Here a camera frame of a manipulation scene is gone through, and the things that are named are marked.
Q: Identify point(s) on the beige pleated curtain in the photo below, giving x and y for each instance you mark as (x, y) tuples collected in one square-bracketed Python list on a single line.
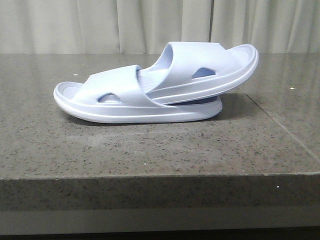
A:
[(146, 26)]

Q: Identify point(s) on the light blue slipper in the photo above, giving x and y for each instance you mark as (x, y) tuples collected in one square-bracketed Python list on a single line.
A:
[(115, 97), (189, 71)]

